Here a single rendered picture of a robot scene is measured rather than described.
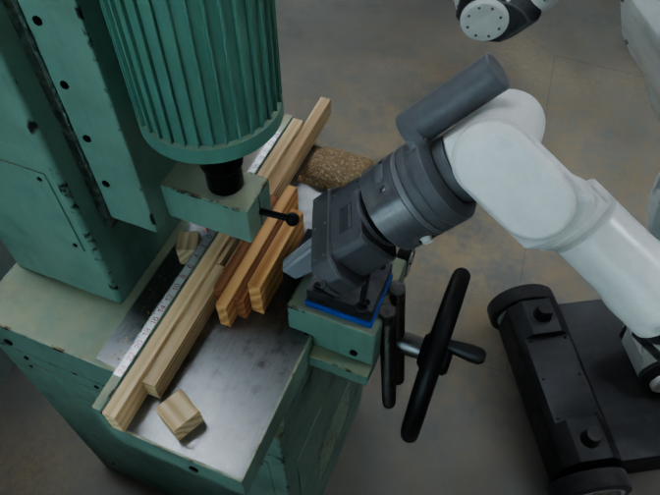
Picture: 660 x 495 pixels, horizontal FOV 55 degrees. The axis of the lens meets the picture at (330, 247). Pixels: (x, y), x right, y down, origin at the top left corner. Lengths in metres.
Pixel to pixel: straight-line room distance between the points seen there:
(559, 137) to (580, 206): 2.14
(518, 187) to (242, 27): 0.31
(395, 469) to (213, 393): 0.98
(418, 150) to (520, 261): 1.67
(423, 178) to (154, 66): 0.30
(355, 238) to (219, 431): 0.41
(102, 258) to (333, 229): 0.51
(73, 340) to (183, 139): 0.51
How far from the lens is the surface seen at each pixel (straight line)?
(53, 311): 1.18
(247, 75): 0.69
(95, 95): 0.79
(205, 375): 0.93
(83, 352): 1.12
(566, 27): 3.26
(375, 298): 0.86
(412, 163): 0.55
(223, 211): 0.89
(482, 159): 0.51
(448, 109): 0.55
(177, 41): 0.65
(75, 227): 0.99
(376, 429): 1.85
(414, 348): 1.03
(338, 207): 0.62
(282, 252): 0.95
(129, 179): 0.88
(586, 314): 1.95
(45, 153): 0.88
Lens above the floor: 1.73
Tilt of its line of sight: 53 degrees down
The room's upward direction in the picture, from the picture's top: straight up
